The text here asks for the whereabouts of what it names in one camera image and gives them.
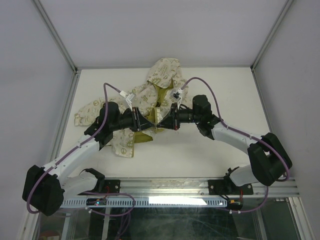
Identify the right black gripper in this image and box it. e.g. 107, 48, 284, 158
156, 102, 201, 130

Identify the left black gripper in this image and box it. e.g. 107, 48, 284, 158
110, 107, 155, 133

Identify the cream green-printed hooded jacket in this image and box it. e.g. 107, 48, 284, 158
74, 57, 186, 158

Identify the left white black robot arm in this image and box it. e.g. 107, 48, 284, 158
22, 102, 155, 216

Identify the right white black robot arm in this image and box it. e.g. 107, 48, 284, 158
156, 95, 293, 194

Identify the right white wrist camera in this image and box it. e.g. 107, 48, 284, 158
170, 88, 183, 109

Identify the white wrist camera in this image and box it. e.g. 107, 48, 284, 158
170, 88, 183, 109
119, 90, 135, 110

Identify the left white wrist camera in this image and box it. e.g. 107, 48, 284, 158
119, 90, 135, 110

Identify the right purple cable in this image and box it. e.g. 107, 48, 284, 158
181, 77, 292, 215

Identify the purple cable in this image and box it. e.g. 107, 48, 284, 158
26, 83, 137, 240
181, 77, 292, 215

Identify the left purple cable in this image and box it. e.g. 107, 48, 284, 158
26, 83, 137, 240

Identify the aluminium mounting rail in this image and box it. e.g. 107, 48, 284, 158
119, 178, 300, 198

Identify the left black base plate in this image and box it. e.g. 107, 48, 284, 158
88, 179, 121, 196

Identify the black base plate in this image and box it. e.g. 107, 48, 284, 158
88, 179, 121, 196
207, 179, 254, 196

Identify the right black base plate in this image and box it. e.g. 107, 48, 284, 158
207, 179, 254, 196

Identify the left aluminium frame post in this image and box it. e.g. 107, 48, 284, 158
33, 0, 81, 92

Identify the aluminium frame post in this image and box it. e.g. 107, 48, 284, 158
33, 0, 81, 92
249, 0, 296, 76

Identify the white slotted cable duct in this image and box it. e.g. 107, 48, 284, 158
61, 196, 227, 208

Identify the right aluminium frame post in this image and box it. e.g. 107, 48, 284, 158
249, 0, 296, 76

